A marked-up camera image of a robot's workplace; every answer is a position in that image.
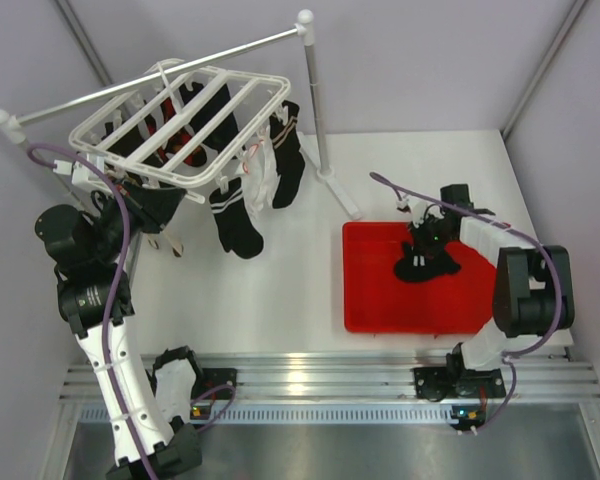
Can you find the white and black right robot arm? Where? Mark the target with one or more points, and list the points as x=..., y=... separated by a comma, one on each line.
x=532, y=299

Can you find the white plastic clip hanger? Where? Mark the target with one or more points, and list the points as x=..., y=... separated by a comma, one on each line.
x=196, y=129

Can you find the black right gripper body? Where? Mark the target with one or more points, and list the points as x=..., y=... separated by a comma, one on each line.
x=432, y=235

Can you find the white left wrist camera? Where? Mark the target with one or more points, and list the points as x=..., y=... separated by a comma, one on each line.
x=80, y=176

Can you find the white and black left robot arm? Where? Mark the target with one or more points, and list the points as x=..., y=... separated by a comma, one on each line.
x=149, y=410

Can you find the black sock with white stripes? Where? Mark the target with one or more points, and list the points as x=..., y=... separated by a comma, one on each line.
x=236, y=232

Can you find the black sock with tan stripes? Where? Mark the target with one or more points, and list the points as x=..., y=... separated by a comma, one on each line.
x=290, y=163

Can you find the red plastic tray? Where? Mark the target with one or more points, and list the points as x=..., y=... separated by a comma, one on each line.
x=376, y=301

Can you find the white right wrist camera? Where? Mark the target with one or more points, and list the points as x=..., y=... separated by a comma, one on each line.
x=418, y=210

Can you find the metal drying rack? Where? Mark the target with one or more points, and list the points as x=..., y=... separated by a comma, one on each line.
x=12, y=126

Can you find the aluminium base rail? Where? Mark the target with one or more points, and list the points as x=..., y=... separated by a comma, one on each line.
x=389, y=387

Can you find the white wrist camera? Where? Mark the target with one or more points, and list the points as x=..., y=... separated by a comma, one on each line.
x=80, y=176
x=418, y=210

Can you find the black argyle patterned sock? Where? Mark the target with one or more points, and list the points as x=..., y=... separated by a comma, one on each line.
x=196, y=159

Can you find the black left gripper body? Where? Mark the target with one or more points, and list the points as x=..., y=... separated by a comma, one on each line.
x=142, y=214

